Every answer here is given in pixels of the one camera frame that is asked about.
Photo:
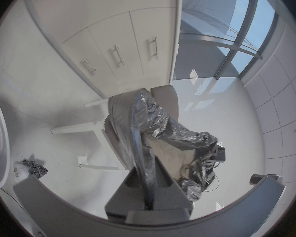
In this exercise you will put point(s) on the white chair with grey seat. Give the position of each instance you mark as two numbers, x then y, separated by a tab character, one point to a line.
165	100

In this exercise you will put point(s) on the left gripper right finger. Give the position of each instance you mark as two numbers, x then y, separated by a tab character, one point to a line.
170	194

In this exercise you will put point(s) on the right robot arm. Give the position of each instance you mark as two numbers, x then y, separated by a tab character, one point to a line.
209	176

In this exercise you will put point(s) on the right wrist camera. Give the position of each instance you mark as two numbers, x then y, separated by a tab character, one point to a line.
220	154

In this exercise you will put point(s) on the window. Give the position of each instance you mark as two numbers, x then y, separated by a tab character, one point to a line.
236	46

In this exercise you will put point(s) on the white trash bin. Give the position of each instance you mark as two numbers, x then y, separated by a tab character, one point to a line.
0	137

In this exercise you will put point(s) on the white cabinet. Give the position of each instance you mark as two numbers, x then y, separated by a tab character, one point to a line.
113	21

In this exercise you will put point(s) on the black plastic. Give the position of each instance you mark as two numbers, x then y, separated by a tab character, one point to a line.
35	170

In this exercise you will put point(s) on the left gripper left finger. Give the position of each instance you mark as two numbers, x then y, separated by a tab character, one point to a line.
123	196

